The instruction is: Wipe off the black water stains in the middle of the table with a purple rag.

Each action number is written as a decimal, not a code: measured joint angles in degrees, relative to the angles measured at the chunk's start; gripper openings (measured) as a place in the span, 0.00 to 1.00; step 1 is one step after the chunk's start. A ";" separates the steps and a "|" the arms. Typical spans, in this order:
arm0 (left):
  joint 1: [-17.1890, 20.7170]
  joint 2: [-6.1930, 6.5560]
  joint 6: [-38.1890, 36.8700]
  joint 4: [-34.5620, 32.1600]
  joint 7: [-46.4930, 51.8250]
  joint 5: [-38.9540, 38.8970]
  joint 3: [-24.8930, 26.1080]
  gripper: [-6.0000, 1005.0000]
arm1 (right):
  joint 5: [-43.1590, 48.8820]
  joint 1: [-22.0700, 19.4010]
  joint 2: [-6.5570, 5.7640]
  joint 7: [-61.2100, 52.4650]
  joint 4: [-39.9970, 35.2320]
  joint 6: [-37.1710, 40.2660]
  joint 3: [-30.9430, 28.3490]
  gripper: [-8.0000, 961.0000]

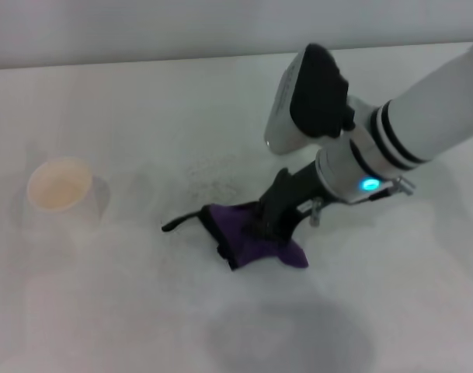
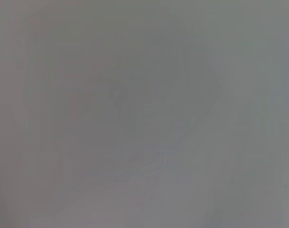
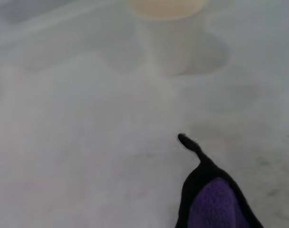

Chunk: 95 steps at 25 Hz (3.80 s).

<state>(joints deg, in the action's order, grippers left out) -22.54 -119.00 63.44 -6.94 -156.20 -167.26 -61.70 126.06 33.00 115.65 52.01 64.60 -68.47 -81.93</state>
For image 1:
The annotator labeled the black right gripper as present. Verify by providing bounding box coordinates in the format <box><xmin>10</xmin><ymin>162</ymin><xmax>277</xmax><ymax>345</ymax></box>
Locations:
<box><xmin>242</xmin><ymin>160</ymin><xmax>325</xmax><ymax>248</ymax></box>

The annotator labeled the clear plug with white label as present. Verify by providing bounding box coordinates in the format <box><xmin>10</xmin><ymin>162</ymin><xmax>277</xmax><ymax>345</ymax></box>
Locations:
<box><xmin>297</xmin><ymin>197</ymin><xmax>325</xmax><ymax>227</ymax></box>

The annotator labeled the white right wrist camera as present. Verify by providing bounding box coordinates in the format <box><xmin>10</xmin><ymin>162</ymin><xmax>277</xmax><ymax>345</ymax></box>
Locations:
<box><xmin>263</xmin><ymin>42</ymin><xmax>356</xmax><ymax>156</ymax></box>

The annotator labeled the purple rag with black trim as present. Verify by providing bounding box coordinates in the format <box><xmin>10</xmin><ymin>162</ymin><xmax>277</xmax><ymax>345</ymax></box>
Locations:
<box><xmin>161</xmin><ymin>200</ymin><xmax>310</xmax><ymax>272</ymax></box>

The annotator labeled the right wrist cable with plug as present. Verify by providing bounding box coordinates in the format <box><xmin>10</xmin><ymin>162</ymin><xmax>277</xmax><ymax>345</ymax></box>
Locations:
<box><xmin>348</xmin><ymin>175</ymin><xmax>417</xmax><ymax>206</ymax></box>

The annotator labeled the white paper cup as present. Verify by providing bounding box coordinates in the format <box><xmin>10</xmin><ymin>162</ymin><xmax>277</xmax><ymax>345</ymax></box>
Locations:
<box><xmin>26</xmin><ymin>155</ymin><xmax>111</xmax><ymax>235</ymax></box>

